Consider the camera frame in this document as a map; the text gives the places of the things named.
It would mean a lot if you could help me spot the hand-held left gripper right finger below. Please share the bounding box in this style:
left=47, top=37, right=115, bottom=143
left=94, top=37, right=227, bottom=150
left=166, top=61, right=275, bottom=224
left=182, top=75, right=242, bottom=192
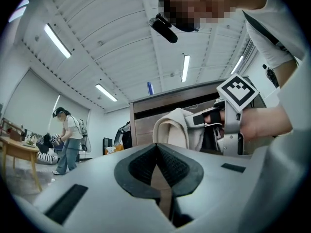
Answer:
left=156, top=143, right=259, bottom=233

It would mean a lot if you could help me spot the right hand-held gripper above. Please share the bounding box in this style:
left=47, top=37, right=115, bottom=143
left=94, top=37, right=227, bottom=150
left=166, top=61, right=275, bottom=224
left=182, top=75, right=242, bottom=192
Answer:
left=185, top=72, right=260, bottom=157

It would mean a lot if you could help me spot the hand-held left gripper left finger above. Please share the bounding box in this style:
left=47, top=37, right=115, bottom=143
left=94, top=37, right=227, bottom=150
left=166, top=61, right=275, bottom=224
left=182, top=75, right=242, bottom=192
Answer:
left=33, top=143, right=171, bottom=233

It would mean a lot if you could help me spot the white terry cloth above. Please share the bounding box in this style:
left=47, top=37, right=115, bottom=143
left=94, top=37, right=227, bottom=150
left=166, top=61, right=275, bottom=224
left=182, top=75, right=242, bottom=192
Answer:
left=152, top=107, right=205, bottom=153

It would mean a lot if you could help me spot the person's right forearm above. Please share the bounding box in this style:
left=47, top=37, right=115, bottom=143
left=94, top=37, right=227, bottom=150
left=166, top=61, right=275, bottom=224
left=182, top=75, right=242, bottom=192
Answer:
left=239, top=104, right=294, bottom=141

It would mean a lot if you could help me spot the person's right hand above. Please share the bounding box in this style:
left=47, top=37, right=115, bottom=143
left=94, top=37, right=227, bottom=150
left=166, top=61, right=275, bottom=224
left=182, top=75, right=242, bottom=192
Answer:
left=203, top=110, right=225, bottom=125

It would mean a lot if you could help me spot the orange sofa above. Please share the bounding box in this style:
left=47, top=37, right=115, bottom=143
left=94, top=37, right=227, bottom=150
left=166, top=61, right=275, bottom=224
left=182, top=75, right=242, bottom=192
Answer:
left=104, top=144, right=125, bottom=156

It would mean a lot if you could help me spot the long ceiling light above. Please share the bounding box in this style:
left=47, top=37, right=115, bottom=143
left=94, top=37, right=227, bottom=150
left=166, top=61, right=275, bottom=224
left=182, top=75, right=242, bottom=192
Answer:
left=181, top=54, right=191, bottom=83
left=43, top=23, right=72, bottom=59
left=230, top=55, right=244, bottom=75
left=95, top=83, right=118, bottom=102

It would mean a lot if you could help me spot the black white striped fabric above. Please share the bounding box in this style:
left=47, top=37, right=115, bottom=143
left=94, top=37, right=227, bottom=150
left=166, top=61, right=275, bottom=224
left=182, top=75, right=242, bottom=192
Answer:
left=36, top=151, right=59, bottom=165

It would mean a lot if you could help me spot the black grey backpack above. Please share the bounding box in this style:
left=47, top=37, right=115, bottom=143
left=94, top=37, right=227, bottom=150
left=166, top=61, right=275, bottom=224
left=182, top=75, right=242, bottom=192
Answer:
left=114, top=121, right=133, bottom=150

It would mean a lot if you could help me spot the light wooden coffee table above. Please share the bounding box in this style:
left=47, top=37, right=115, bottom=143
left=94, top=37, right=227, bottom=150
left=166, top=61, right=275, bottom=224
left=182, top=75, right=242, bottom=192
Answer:
left=0, top=136, right=43, bottom=192

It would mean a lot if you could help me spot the small brown box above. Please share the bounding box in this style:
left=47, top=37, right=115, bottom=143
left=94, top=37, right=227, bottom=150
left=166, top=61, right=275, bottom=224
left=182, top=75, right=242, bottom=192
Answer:
left=9, top=130, right=25, bottom=142

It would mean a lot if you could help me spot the person's white shirt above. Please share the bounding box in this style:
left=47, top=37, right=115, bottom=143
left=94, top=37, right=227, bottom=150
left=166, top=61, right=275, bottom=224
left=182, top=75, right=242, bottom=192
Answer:
left=239, top=0, right=307, bottom=69

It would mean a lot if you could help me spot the black head-mounted camera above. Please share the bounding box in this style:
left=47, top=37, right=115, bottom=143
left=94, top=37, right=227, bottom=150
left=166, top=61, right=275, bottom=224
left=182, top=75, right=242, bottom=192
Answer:
left=148, top=13, right=179, bottom=44

